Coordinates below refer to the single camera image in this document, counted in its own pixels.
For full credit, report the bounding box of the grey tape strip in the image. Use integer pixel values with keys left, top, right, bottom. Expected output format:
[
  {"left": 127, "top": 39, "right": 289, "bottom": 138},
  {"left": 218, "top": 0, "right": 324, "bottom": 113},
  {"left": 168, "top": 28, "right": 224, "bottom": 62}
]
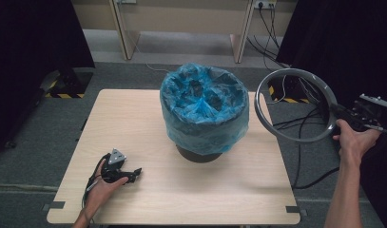
[
  {"left": 42, "top": 200, "right": 67, "bottom": 212},
  {"left": 285, "top": 205, "right": 308, "bottom": 218}
]

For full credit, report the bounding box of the white cable at stand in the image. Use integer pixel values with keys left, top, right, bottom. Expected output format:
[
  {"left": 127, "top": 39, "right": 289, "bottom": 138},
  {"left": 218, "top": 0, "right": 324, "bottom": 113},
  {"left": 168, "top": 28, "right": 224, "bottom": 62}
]
[{"left": 274, "top": 74, "right": 292, "bottom": 104}]

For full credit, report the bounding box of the hazard-striped stand base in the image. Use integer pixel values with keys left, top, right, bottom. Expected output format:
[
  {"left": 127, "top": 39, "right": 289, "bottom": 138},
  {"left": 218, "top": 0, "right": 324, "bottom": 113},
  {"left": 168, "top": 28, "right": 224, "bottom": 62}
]
[
  {"left": 39, "top": 69, "right": 94, "bottom": 100},
  {"left": 265, "top": 75, "right": 311, "bottom": 105}
]

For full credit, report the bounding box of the grey plastic trash bin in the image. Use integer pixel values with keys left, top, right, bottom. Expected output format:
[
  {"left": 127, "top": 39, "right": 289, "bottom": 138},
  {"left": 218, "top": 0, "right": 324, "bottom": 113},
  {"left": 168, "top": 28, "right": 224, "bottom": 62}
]
[{"left": 175, "top": 143, "right": 224, "bottom": 164}]

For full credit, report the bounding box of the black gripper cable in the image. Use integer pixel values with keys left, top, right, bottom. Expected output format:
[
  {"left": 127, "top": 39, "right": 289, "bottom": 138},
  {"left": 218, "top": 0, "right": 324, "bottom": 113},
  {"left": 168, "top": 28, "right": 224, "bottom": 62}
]
[{"left": 81, "top": 153, "right": 111, "bottom": 210}]

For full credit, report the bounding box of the person's left hand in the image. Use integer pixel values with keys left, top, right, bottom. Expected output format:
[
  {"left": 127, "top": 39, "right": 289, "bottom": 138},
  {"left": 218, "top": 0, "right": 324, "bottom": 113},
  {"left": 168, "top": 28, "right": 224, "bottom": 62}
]
[{"left": 85, "top": 159, "right": 130, "bottom": 218}]

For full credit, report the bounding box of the blue plastic trash bag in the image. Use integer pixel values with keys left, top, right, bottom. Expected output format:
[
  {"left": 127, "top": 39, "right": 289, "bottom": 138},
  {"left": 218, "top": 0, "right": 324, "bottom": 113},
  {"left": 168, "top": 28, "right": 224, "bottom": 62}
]
[{"left": 159, "top": 62, "right": 250, "bottom": 157}]

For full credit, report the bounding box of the white wall power outlet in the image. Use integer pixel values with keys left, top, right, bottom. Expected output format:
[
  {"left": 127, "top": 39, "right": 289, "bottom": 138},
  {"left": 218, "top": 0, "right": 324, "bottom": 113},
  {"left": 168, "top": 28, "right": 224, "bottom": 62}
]
[{"left": 253, "top": 0, "right": 278, "bottom": 10}]

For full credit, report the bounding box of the black power cables bundle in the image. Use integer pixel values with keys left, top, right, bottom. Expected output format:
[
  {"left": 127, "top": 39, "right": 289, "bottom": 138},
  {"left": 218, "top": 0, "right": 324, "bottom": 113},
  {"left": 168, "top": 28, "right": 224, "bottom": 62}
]
[{"left": 246, "top": 3, "right": 291, "bottom": 70}]

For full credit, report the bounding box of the black curtain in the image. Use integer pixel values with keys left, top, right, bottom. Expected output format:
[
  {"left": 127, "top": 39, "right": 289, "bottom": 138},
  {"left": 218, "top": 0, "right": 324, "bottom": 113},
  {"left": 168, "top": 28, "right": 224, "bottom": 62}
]
[
  {"left": 276, "top": 0, "right": 387, "bottom": 228},
  {"left": 0, "top": 0, "right": 96, "bottom": 154}
]

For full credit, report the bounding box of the person's right hand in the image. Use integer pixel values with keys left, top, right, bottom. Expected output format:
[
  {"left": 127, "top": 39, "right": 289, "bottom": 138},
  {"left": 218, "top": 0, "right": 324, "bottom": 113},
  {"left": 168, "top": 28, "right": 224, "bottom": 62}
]
[{"left": 332, "top": 119, "right": 382, "bottom": 167}]

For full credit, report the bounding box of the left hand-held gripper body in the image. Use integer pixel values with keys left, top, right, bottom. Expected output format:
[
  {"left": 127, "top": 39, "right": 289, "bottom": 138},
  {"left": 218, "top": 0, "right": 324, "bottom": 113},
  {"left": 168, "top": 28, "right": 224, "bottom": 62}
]
[{"left": 101, "top": 147, "right": 127, "bottom": 184}]

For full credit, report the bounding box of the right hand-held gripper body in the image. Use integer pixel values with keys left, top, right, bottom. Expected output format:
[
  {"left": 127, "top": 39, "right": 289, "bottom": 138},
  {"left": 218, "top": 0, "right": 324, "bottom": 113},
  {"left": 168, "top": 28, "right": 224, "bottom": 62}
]
[{"left": 348, "top": 93, "right": 387, "bottom": 134}]

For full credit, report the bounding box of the grey bin rim ring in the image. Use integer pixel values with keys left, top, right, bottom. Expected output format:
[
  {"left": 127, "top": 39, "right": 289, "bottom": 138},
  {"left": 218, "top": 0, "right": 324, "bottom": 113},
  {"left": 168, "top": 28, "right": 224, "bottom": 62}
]
[{"left": 254, "top": 67, "right": 339, "bottom": 144}]

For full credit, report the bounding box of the thin white cable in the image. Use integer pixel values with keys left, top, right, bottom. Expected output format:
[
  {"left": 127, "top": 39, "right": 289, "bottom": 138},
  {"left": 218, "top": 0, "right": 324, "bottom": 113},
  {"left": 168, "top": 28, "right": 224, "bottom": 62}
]
[{"left": 126, "top": 29, "right": 172, "bottom": 74}]

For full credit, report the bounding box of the beige desk leg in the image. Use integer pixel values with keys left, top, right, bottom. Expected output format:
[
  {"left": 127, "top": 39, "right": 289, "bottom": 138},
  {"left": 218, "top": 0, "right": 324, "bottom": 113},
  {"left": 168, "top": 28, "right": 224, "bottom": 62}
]
[
  {"left": 108, "top": 0, "right": 142, "bottom": 61},
  {"left": 229, "top": 0, "right": 257, "bottom": 64}
]

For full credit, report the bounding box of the black floor cable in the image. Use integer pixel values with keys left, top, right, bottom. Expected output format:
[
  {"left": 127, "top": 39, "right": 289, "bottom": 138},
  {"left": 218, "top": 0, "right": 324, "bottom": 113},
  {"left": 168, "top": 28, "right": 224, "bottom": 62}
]
[{"left": 272, "top": 106, "right": 341, "bottom": 191}]

